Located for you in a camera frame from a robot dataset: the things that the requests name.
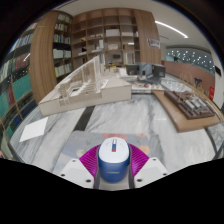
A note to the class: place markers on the dark grey box model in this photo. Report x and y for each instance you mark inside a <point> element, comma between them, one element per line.
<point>146,71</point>

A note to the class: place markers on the wooden shelf unit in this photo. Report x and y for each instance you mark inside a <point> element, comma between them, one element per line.
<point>113,33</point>

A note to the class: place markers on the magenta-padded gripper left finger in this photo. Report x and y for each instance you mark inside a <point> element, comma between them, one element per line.
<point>89,161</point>

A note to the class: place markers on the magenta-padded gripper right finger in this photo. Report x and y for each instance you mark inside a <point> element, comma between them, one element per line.
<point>138,160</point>

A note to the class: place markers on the white architectural building model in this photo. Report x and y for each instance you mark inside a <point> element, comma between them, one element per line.
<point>86,91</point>

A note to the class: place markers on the grey floral print mouse pad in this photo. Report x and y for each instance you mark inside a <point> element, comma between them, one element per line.
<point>83,141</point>

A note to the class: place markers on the bookshelf with colourful books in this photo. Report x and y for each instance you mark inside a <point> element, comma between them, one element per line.
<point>16,83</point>

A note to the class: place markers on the flat white site model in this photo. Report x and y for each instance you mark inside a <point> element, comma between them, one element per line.
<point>146,86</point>

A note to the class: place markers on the long ceiling light strip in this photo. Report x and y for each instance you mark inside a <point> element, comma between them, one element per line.
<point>171,28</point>

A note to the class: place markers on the group of ceiling spot lights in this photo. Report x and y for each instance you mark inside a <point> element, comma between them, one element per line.
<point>191,56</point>

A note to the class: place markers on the white and blue computer mouse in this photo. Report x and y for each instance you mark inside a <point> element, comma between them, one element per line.
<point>113,160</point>

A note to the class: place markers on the red sign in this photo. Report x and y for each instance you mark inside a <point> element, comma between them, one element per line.
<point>211,93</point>

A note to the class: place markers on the brown architectural model on board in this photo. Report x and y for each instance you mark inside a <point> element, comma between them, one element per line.
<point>186,106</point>

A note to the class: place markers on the dark bookshelf with pale books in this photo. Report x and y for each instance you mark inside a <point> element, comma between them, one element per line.
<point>62,50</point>

